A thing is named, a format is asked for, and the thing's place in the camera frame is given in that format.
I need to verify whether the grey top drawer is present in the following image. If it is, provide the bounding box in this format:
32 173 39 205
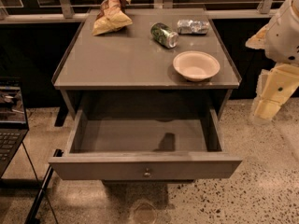
49 109 241 182

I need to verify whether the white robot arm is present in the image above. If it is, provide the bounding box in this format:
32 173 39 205
245 0 299 123

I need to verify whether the grey drawer cabinet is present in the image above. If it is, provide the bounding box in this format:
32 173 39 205
52 8 241 116

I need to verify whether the round metal drawer knob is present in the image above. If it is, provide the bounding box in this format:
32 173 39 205
143 168 151 177

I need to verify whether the grey metal railing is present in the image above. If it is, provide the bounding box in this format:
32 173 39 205
0 0 299 25

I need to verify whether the white paper bowl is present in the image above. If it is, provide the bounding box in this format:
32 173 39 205
173 51 221 82

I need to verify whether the crumpled silver foil packet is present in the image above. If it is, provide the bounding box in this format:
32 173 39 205
177 20 210 35

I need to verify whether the green soda can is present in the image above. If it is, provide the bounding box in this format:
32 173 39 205
150 22 178 49

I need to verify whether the yellow brown chip bag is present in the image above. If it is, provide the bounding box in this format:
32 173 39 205
92 0 133 35

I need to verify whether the black laptop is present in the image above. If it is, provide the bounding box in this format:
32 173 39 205
0 77 29 177

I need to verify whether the black floor stand bar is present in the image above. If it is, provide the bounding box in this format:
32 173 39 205
24 148 64 224

